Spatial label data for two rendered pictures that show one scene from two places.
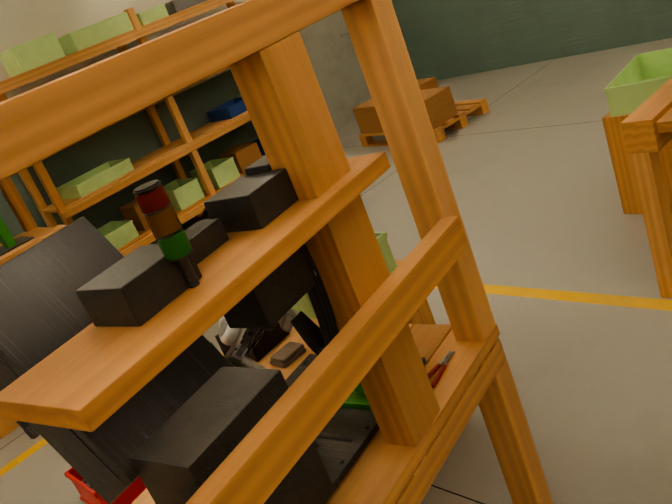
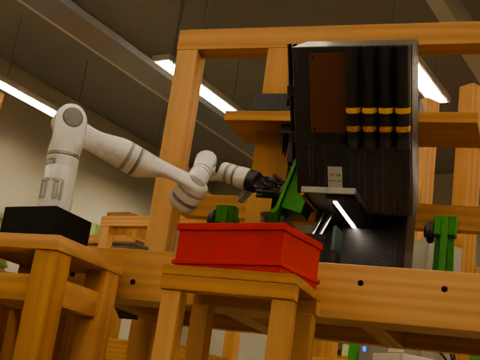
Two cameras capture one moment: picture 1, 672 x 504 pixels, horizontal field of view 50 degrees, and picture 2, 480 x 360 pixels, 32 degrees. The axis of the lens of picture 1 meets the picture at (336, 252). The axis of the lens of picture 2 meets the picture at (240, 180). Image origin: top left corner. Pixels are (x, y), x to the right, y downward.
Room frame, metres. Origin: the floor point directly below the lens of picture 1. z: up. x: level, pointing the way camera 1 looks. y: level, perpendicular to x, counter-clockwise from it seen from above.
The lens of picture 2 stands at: (2.66, 2.72, 0.46)
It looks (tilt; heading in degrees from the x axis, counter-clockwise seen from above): 16 degrees up; 250
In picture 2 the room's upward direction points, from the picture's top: 8 degrees clockwise
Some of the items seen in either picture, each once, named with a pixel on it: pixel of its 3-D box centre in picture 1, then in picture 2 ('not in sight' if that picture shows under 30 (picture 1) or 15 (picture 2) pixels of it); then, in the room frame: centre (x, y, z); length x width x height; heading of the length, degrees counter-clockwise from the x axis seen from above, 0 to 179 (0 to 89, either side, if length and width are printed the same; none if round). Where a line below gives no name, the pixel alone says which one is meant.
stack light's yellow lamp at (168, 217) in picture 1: (163, 221); not in sight; (1.21, 0.25, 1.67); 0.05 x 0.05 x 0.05
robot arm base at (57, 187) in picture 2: not in sight; (58, 186); (2.33, 0.38, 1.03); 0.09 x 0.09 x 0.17; 52
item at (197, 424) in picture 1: (239, 473); (363, 243); (1.32, 0.37, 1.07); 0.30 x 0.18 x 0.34; 139
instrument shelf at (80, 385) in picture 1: (225, 262); (351, 128); (1.32, 0.20, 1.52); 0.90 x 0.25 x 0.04; 139
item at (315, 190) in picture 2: not in sight; (341, 210); (1.50, 0.53, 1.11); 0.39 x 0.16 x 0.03; 49
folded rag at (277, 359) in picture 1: (287, 354); (130, 248); (2.07, 0.26, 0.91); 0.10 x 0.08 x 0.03; 126
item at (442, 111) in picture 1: (417, 110); not in sight; (7.65, -1.37, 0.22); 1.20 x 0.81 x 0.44; 32
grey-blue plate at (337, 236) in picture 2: not in sight; (336, 252); (1.53, 0.58, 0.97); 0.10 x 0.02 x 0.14; 49
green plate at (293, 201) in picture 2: not in sight; (298, 194); (1.59, 0.40, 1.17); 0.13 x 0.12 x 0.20; 139
